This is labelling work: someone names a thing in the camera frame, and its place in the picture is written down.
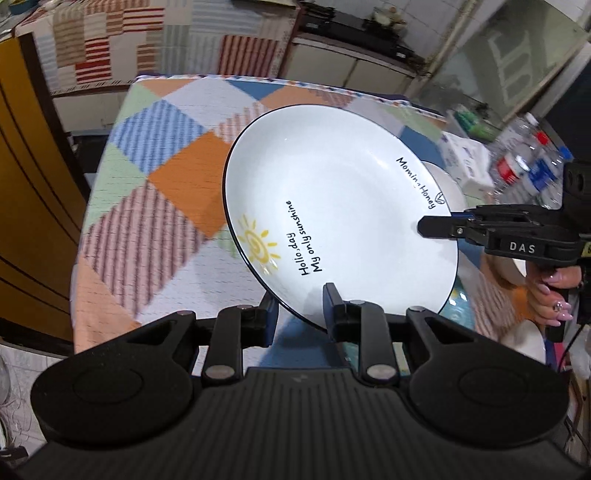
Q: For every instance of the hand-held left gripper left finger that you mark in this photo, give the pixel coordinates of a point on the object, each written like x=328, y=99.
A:
x=272, y=325

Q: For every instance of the striped patchwork counter cloth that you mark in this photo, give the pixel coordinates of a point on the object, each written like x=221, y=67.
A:
x=138, y=46

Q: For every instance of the white plate with sun print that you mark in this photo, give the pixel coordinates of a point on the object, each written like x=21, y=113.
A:
x=341, y=203

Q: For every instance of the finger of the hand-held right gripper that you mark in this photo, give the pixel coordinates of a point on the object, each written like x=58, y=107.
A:
x=438, y=227
x=512, y=214

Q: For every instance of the leaning metal sheet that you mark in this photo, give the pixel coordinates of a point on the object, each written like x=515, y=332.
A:
x=508, y=60

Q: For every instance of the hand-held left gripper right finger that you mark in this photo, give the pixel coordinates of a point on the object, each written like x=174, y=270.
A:
x=331, y=309

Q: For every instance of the checkered patchwork tablecloth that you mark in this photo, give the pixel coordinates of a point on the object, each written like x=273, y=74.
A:
x=175, y=175

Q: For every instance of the blue label water bottle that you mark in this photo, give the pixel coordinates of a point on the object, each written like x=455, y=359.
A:
x=541, y=177

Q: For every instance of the white base cabinet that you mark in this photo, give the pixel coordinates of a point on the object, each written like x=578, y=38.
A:
x=323, y=64

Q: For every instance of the black gas stove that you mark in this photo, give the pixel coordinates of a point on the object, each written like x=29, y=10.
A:
x=351, y=32

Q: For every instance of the white tissue box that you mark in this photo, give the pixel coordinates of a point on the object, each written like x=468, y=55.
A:
x=466, y=161

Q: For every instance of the clear plastic bottle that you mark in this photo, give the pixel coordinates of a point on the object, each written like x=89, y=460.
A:
x=517, y=131

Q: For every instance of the green plastic basket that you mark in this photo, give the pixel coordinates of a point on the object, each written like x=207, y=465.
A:
x=475, y=122

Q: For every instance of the red label water bottle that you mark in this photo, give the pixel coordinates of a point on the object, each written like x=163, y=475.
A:
x=510, y=168

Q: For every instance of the person's right hand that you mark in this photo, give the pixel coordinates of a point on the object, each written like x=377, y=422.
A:
x=551, y=300

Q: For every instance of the brown wooden chair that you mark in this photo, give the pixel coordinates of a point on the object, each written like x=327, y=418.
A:
x=32, y=184

